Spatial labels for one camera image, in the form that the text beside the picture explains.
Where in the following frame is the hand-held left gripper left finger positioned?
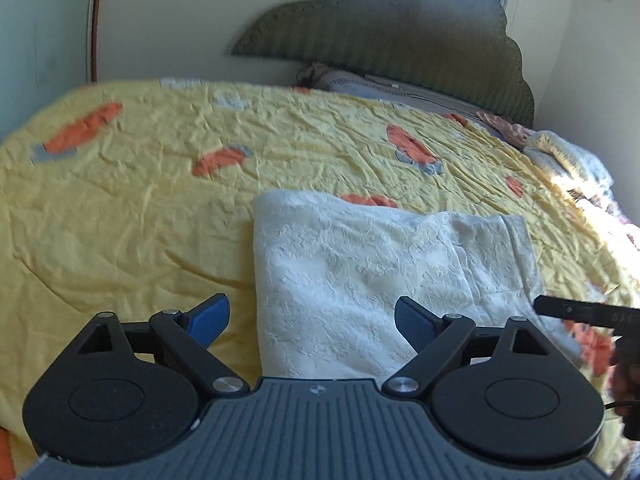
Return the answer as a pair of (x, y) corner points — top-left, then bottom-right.
(77, 293), (251, 401)

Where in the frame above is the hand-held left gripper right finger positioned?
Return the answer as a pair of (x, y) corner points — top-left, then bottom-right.
(382, 296), (551, 401)

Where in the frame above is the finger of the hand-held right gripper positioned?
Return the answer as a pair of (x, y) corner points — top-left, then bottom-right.
(533, 295), (640, 335)

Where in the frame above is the white textured towel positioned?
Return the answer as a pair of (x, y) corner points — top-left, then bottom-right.
(252, 190), (583, 386)

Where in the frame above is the person's right hand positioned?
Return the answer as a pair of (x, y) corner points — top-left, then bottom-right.
(611, 362), (640, 417)

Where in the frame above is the floral bed sheet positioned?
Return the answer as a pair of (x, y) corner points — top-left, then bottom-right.
(595, 194), (640, 257)

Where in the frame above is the yellow carrot print blanket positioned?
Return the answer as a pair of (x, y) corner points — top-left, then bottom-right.
(0, 77), (640, 480)

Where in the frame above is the pink floral pillow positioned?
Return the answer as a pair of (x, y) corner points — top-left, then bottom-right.
(475, 109), (537, 150)

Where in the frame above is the grey striped pillow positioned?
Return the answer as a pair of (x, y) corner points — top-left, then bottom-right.
(295, 61), (506, 136)

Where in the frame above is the green scalloped headboard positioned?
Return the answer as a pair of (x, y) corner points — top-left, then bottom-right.
(231, 0), (536, 128)

